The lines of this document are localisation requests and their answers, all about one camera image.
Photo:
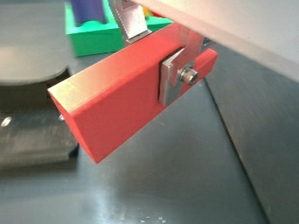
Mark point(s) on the tall purple arch block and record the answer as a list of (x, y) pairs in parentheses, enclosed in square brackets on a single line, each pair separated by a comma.
[(88, 10)]

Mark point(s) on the red hexagon block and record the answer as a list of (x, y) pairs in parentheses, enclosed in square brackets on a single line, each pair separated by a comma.
[(156, 15)]

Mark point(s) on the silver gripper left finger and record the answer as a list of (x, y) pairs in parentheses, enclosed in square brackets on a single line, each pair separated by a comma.
[(130, 19)]

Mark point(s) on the green shape-sorter board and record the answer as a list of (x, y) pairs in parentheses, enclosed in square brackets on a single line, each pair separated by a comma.
[(95, 38)]

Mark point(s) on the red double-square block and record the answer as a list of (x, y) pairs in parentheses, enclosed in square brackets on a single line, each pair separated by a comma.
[(110, 100)]

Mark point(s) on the black curved holder stand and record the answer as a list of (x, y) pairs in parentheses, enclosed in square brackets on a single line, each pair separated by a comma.
[(35, 136)]

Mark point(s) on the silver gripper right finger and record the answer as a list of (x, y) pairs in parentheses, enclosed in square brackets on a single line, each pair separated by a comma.
[(176, 67)]

